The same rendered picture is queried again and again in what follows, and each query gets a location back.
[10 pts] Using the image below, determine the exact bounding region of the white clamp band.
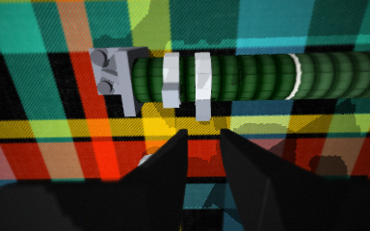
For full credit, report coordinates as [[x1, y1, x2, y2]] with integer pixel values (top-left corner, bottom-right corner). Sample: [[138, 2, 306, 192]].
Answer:
[[195, 52, 212, 121], [162, 52, 181, 108], [139, 154, 152, 165]]

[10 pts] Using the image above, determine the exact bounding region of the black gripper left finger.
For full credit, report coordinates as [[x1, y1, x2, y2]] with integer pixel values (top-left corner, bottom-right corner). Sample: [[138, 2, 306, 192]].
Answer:
[[0, 129, 188, 231]]

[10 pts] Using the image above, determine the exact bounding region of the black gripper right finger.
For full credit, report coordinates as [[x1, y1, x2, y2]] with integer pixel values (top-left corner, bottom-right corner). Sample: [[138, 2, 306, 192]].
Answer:
[[220, 128, 370, 231]]

